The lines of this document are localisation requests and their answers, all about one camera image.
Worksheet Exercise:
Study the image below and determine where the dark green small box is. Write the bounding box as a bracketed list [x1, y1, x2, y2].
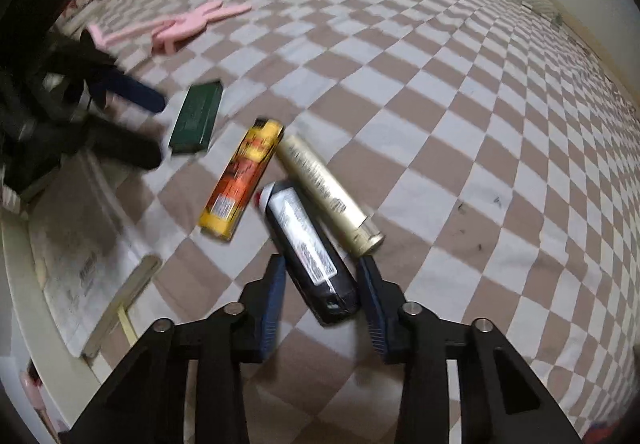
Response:
[168, 80, 225, 156]

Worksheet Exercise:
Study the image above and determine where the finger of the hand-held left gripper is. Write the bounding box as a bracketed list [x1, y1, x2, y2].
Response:
[47, 31, 167, 114]
[30, 116, 163, 171]

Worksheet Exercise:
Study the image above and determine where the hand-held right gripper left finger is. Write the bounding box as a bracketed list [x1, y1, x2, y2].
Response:
[65, 254, 287, 444]

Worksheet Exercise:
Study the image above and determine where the white cardboard tray box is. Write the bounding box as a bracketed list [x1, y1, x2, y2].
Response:
[0, 209, 108, 444]

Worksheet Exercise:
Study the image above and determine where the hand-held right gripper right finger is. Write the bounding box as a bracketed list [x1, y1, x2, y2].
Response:
[355, 254, 584, 444]

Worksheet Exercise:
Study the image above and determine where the gold tube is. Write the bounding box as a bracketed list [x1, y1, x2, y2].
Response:
[275, 133, 386, 259]

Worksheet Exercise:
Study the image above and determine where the pink bunny stand mirror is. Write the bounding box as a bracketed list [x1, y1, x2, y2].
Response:
[86, 0, 253, 58]

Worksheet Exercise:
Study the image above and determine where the yellow paper strip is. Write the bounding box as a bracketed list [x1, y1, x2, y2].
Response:
[117, 303, 139, 346]

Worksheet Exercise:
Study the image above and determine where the yellow orange lighter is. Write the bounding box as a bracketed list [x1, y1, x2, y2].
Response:
[198, 117, 285, 243]

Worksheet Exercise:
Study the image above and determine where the black tube with white label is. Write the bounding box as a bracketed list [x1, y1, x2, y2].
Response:
[254, 180, 359, 325]

